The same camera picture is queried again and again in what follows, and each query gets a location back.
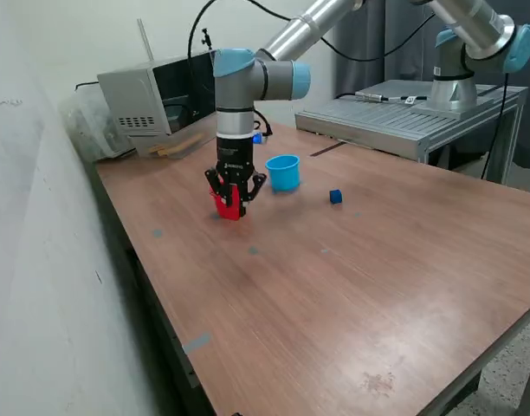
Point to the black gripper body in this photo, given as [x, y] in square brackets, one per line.
[234, 158]

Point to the silver blue-jointed robot arm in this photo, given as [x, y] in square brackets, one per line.
[234, 86]

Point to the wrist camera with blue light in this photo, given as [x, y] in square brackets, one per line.
[257, 138]

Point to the wooden stick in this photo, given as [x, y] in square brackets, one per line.
[164, 153]
[154, 150]

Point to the blue plastic bin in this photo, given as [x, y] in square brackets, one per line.
[283, 177]

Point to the black camera mount knob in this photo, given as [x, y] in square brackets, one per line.
[207, 40]

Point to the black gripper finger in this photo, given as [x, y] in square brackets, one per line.
[217, 182]
[253, 188]

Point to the aluminium robot base table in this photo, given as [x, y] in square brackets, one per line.
[377, 117]

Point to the long grey-blue tape strip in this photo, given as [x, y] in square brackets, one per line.
[197, 343]

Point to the red plastic bin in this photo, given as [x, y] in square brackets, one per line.
[219, 212]

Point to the clear plastic bag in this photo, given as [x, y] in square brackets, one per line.
[87, 130]

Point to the silver microwave oven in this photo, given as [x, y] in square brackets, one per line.
[135, 99]

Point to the blue cube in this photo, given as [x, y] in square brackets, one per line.
[336, 196]

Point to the white thin rod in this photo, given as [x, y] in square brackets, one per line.
[146, 41]

